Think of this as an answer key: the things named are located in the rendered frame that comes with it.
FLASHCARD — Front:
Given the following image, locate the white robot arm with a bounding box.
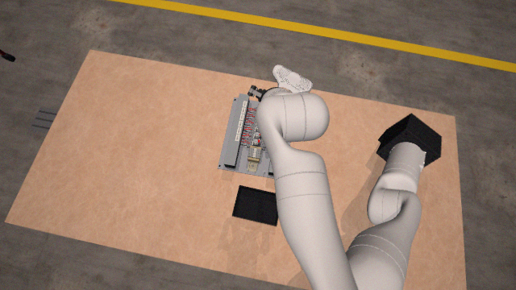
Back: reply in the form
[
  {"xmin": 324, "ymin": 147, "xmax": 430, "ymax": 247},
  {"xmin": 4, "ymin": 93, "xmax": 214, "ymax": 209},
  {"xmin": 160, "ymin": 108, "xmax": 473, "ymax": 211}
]
[{"xmin": 256, "ymin": 65, "xmax": 426, "ymax": 290}]

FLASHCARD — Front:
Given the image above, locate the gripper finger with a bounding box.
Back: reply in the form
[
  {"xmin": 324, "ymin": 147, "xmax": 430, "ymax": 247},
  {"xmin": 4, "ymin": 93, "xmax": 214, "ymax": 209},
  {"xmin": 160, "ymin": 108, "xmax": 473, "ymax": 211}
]
[{"xmin": 248, "ymin": 85, "xmax": 266, "ymax": 98}]

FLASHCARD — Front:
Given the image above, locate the grey relay panel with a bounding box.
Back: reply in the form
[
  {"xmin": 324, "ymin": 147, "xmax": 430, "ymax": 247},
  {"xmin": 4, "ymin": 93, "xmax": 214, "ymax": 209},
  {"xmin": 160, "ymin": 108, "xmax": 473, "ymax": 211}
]
[{"xmin": 218, "ymin": 93, "xmax": 274, "ymax": 179}]

